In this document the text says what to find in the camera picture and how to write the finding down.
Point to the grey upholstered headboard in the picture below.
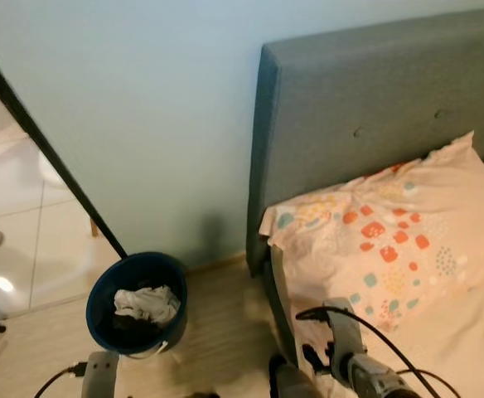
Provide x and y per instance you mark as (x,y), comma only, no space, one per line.
(375,108)

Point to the dark bed frame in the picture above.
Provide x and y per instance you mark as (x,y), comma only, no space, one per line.
(275,307)

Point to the blue round waste bin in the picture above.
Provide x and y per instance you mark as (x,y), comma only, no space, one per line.
(97,307)

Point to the black door frame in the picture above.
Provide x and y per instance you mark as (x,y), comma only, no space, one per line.
(51,157)

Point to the crumpled white paper trash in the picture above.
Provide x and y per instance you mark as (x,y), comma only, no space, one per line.
(151,305)

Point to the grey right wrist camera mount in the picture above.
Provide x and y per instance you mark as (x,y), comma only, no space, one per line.
(346,327)

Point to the silver robot right leg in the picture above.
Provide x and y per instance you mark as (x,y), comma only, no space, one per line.
(296,385)

